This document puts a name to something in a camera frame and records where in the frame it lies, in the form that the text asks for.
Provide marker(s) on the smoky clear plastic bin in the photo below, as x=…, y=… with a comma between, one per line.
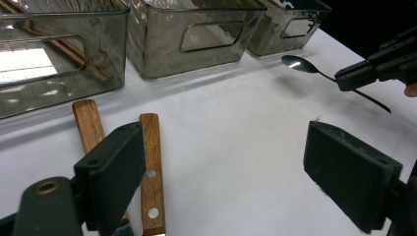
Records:
x=268, y=39
x=98, y=29
x=157, y=49

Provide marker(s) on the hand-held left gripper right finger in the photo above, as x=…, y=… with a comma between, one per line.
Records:
x=344, y=170

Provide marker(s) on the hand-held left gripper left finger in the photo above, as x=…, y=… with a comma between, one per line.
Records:
x=113, y=170

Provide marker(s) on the silver metal spoon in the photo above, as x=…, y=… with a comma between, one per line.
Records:
x=295, y=63

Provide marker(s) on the white table sheet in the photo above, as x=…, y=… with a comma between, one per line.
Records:
x=229, y=147

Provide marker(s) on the brown wooden chopstick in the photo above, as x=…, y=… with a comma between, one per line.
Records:
x=70, y=56
x=77, y=52

